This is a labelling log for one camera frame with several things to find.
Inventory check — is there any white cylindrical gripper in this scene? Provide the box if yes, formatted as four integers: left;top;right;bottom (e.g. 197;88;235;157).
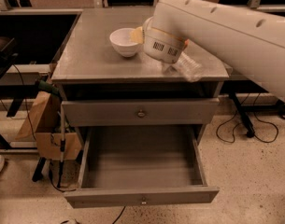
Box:
130;17;187;64

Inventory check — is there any clear plastic water bottle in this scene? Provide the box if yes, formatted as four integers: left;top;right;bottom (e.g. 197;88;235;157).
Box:
161;52;204;82

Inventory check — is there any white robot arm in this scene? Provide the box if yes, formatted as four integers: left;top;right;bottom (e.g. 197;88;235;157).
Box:
130;0;285;103

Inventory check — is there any grey wooden drawer cabinet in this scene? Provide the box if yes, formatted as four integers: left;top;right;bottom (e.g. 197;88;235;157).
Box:
50;7;234;135

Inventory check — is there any closed grey top drawer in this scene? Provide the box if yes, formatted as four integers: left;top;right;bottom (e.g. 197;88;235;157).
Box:
62;98;219;127

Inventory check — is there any open grey middle drawer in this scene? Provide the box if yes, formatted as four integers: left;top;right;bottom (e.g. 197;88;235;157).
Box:
65;125;219;208

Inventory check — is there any white ceramic bowl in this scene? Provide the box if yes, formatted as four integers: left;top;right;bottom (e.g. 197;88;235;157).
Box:
109;28;141;58

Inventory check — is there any orange fruit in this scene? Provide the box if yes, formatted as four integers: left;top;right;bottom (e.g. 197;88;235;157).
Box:
183;39;189;49

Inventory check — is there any brown cardboard box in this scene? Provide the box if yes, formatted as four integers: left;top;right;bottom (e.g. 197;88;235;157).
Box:
15;91;83;161

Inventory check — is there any green handled grabber stick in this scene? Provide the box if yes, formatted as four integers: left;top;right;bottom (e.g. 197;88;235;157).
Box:
35;79;67;189

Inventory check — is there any black floor cable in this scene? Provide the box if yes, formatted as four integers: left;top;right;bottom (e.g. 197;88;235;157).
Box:
215;91;279;144

